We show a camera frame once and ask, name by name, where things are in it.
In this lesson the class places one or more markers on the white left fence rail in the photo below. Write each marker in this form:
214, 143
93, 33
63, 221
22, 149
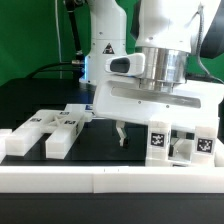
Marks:
4, 133

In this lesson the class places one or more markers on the paper sheet with tags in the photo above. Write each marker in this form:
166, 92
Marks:
84, 108

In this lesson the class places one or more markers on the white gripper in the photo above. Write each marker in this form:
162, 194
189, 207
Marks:
187, 107

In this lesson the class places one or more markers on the white fence rail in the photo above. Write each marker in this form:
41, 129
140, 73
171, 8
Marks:
4, 133
61, 179

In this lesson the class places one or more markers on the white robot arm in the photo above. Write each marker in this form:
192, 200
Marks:
151, 86

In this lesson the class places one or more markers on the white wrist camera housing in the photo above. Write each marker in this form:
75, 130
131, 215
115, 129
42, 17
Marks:
129, 65

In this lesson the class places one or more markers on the white chair back part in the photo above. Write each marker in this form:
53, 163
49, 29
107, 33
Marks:
63, 128

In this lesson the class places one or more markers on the white chair seat plate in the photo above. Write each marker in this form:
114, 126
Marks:
180, 153

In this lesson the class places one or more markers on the white front fence rail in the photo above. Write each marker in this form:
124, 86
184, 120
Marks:
61, 179

